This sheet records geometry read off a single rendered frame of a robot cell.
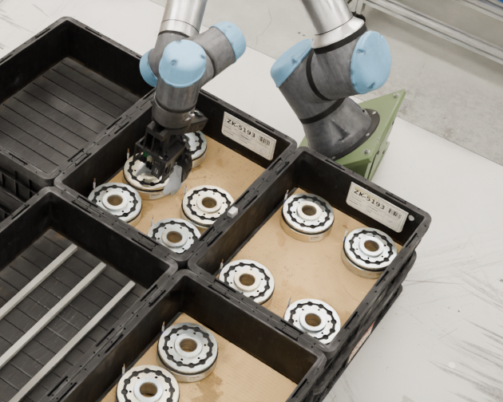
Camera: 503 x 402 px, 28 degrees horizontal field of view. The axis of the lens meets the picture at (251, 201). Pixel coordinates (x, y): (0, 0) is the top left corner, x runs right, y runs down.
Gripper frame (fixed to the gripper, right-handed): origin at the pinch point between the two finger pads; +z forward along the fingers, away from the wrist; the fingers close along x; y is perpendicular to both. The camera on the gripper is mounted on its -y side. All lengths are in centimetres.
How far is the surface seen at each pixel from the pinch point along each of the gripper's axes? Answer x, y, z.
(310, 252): 31.8, -4.9, -0.7
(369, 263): 42.4, -7.3, -4.4
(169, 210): 4.8, 4.0, 1.6
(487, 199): 53, -56, 10
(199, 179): 4.2, -6.7, 1.6
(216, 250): 19.6, 11.6, -6.6
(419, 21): -8, -185, 72
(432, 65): 4, -182, 84
